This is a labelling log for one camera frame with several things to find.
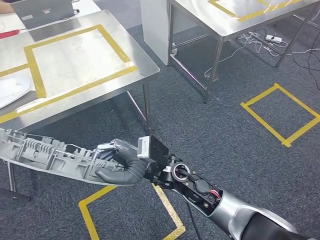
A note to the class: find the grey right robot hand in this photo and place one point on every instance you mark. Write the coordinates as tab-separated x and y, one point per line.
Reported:
122	149

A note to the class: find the silver plastic hubcap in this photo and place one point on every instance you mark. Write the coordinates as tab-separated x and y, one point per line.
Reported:
37	155

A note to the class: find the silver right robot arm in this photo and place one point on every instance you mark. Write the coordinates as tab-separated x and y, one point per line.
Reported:
232	212

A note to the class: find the stainless steel workbench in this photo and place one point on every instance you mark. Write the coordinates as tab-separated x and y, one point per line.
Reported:
75	63

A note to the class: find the white curved plastic part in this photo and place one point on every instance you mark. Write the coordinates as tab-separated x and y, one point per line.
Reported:
12	89

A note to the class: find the yellow floor tape square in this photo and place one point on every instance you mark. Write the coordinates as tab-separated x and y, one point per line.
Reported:
263	123
87	215

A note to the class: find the white cabinet panel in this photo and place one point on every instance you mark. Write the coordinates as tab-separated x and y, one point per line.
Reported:
155	30

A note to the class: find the grey laptop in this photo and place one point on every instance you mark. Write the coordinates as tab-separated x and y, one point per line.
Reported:
42	13

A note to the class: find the red cloth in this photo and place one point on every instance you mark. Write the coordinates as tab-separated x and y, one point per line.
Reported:
8	33

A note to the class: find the yellow table tape outline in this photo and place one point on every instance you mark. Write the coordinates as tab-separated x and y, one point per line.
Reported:
238	18

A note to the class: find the white power strip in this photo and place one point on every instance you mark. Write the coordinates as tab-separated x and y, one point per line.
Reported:
273	38

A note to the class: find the steel frame table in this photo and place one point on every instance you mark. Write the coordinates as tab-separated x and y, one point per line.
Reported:
225	23

